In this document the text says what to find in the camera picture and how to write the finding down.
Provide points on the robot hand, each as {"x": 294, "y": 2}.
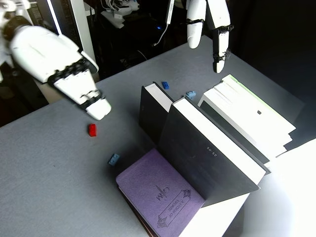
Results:
{"x": 219, "y": 14}
{"x": 49, "y": 54}

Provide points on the plain black book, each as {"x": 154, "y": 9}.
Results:
{"x": 153, "y": 116}

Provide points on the white cabinet panel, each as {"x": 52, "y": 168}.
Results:
{"x": 81, "y": 29}

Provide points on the white adapter bar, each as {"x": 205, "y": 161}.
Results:
{"x": 169, "y": 11}

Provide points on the black equipment stand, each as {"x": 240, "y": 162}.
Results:
{"x": 22, "y": 98}

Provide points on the black device with blue light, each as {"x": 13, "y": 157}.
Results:
{"x": 158, "y": 27}

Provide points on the light blue toy block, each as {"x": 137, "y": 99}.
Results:
{"x": 191, "y": 94}

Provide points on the red toy block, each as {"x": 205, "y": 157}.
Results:
{"x": 92, "y": 129}

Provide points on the dark blue toy block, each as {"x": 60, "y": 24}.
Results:
{"x": 166, "y": 85}

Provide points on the thick white book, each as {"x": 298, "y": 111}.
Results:
{"x": 227, "y": 103}

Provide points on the white book with green edge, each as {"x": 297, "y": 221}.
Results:
{"x": 271, "y": 116}

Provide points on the light blue flat plate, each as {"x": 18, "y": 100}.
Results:
{"x": 114, "y": 159}

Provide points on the grey table cloth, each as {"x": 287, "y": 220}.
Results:
{"x": 61, "y": 185}

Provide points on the black book with 25-05 print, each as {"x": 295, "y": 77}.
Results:
{"x": 197, "y": 153}

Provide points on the purple embossed book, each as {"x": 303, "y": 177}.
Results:
{"x": 158, "y": 187}

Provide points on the white plastic bracket parts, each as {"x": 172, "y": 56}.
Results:
{"x": 116, "y": 17}

